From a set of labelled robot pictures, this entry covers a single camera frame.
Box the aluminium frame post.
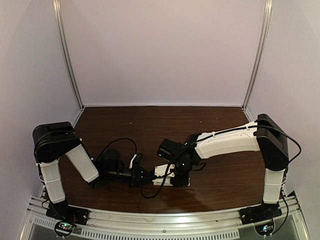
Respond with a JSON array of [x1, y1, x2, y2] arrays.
[[242, 0, 273, 111], [53, 0, 84, 110]]

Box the front aluminium rail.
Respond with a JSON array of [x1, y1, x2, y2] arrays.
[[17, 195, 311, 240]]

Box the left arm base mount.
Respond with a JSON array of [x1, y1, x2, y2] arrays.
[[46, 202, 90, 239]]

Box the right aluminium frame post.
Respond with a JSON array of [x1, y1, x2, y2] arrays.
[[242, 0, 273, 111]]

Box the left black braided cable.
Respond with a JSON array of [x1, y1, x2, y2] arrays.
[[33, 129, 139, 166]]

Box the black braided cable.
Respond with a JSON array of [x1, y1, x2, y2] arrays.
[[33, 129, 139, 166], [140, 122, 302, 200]]

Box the white remote control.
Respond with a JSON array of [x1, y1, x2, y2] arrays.
[[151, 176, 191, 187]]

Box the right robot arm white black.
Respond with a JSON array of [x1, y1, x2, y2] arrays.
[[152, 113, 290, 206]]

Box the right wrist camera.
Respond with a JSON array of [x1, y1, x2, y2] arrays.
[[154, 164, 175, 178]]

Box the left aluminium frame post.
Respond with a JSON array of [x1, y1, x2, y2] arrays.
[[53, 0, 84, 110]]

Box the right black braided cable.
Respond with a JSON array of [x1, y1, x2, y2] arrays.
[[140, 122, 302, 200]]

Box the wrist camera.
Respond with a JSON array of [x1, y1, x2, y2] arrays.
[[128, 153, 144, 169], [154, 164, 175, 178]]

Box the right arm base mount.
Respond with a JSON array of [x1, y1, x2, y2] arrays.
[[239, 203, 282, 237]]

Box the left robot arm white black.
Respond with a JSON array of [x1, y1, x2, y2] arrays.
[[32, 121, 156, 204]]

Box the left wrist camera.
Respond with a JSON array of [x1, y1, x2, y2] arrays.
[[128, 153, 144, 169]]

